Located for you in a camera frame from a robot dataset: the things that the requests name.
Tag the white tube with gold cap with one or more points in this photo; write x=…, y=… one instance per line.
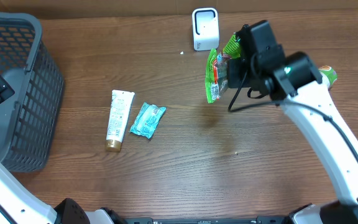
x=118, y=118

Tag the teal wet wipes packet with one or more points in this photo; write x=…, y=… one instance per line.
x=147, y=120

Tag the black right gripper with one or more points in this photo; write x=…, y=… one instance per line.
x=234, y=78

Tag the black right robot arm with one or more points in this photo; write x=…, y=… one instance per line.
x=294, y=83

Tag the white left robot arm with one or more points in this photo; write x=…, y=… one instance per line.
x=18, y=205

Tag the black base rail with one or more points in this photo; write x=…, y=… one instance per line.
x=257, y=220

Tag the white barcode scanner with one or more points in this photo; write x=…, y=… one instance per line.
x=205, y=29

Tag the green snack bag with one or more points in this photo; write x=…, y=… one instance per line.
x=215, y=81

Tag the dark grey plastic basket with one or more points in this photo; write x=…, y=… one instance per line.
x=28, y=118

